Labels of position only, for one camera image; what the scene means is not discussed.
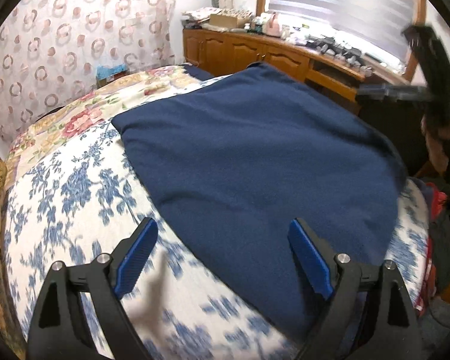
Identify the person's right hand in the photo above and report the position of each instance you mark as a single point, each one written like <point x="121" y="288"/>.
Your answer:
<point x="435" y="138"/>

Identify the floral bed quilt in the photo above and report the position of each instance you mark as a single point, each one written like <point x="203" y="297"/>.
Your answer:
<point x="52" y="131"/>

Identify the zebra window blind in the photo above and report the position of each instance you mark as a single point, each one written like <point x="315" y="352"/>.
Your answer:
<point x="379" y="22"/>

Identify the blue box behind bed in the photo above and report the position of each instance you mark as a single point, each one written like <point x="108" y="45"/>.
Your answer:
<point x="106" y="75"/>

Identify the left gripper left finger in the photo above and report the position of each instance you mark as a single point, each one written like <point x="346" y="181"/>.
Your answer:
<point x="59" y="329"/>

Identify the cardboard box on cabinet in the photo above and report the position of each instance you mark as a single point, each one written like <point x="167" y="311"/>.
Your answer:
<point x="229" y="20"/>

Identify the pink container on cabinet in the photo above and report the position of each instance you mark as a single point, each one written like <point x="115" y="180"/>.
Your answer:
<point x="272" y="26"/>

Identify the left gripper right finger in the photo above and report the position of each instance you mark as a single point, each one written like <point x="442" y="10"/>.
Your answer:
<point x="367" y="312"/>

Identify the navy blue printed t-shirt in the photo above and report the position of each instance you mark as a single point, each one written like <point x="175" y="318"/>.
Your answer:
<point x="229" y="166"/>

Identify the ring-patterned sheer curtain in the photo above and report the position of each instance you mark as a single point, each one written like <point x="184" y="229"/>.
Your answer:
<point x="50" y="51"/>

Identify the blue floral white bedsheet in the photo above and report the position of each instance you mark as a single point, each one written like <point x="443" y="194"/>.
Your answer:
<point x="84" y="198"/>

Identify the wooden sideboard cabinet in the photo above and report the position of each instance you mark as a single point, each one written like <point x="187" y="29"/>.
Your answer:
<point x="227" y="53"/>

